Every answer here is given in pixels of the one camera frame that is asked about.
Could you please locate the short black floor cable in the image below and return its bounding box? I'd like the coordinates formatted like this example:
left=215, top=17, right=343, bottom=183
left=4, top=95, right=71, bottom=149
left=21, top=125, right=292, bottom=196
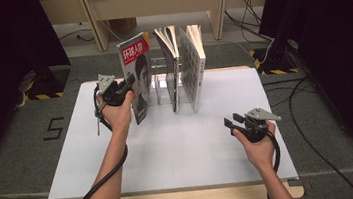
left=57, top=28, right=95, bottom=46

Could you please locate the black stand base hazard tape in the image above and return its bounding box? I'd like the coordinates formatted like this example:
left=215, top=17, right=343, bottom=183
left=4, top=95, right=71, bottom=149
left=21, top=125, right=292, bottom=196
left=248, top=37, right=303, bottom=79
left=21, top=63, right=75, bottom=103

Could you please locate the person's right hand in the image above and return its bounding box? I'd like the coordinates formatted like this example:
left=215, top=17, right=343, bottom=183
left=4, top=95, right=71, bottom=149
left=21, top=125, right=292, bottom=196
left=232, top=120, right=281, bottom=174

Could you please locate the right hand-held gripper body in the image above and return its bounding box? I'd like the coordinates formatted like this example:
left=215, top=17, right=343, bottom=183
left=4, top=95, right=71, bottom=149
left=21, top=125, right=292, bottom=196
left=230, top=104, right=285, bottom=146

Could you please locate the clear acrylic file rack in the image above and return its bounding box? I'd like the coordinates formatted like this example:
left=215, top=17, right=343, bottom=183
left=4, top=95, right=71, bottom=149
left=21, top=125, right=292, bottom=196
left=146, top=52, right=199, bottom=108

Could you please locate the long black floor cable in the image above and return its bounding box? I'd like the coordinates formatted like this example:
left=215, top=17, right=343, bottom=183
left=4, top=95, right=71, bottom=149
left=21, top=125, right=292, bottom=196
left=284, top=72, right=353, bottom=199

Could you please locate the white magazine with picture grid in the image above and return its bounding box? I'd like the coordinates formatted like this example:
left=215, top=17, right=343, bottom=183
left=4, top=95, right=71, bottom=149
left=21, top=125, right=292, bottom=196
left=174, top=23, right=213, bottom=115

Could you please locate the grey table corner bracket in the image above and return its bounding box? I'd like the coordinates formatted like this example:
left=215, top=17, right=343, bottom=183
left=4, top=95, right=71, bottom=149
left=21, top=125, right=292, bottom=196
left=287, top=176, right=312, bottom=192

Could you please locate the person's left hand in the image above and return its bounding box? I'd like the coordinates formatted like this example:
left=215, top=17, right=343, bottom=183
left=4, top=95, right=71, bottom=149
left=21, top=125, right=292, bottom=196
left=95, top=88, right=140, bottom=137

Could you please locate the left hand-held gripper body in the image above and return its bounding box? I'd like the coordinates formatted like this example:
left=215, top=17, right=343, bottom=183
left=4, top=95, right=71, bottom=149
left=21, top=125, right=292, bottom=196
left=95, top=70, right=129, bottom=109

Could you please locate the dark magazine with red print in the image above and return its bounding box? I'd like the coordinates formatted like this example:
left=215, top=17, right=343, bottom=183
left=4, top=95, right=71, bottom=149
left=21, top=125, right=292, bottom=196
left=115, top=30, right=160, bottom=127

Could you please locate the pale cord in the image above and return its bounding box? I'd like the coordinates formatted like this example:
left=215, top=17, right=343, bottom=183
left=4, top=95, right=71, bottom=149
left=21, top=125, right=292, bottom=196
left=9, top=69, right=41, bottom=111

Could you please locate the purple magazine dark spine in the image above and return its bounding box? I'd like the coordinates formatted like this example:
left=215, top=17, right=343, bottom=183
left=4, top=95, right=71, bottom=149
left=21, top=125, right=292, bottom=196
left=152, top=26, right=180, bottom=115

